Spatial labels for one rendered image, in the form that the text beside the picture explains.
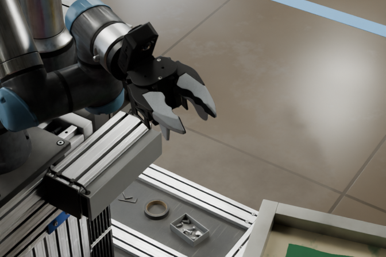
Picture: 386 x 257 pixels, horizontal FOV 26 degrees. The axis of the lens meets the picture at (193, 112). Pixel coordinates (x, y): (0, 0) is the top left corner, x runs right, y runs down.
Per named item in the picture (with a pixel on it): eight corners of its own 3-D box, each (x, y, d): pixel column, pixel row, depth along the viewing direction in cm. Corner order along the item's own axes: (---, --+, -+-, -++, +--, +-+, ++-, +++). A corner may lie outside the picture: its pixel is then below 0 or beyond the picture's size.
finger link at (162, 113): (189, 155, 117) (167, 116, 124) (184, 125, 114) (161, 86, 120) (169, 163, 117) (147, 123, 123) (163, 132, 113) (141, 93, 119)
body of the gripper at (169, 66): (192, 111, 127) (152, 71, 135) (185, 67, 121) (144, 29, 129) (149, 133, 124) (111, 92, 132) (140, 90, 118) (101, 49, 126)
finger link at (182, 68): (212, 86, 121) (172, 62, 126) (212, 78, 120) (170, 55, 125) (189, 104, 119) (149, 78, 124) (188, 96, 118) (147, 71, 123)
